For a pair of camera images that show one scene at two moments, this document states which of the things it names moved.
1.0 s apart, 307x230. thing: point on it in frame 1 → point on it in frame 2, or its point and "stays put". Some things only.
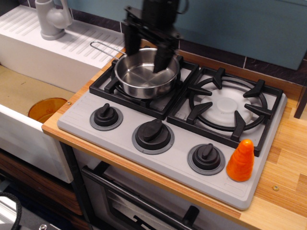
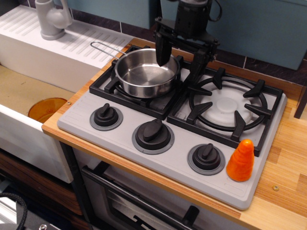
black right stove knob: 206,159 stays put
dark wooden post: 302,103 stays put
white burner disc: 226,101 stays put
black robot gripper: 155,23 → 189,31
